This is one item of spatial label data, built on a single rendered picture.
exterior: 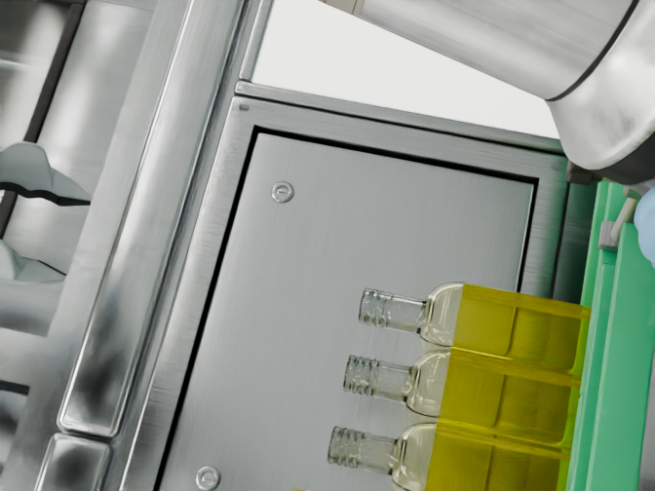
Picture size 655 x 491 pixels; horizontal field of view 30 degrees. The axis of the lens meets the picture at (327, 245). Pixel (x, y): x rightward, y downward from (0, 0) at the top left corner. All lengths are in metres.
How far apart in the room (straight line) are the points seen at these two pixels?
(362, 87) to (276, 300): 0.24
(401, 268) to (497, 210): 0.11
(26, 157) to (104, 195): 0.39
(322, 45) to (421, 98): 0.12
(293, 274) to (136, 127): 0.23
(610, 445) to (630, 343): 0.07
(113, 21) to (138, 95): 0.11
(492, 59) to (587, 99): 0.03
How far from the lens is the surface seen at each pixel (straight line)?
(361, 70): 1.23
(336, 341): 1.11
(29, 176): 0.86
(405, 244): 1.15
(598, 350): 0.93
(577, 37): 0.37
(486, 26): 0.37
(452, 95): 1.22
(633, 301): 0.86
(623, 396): 0.84
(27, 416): 1.15
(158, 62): 1.28
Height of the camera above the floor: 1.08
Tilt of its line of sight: 6 degrees up
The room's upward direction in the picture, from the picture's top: 79 degrees counter-clockwise
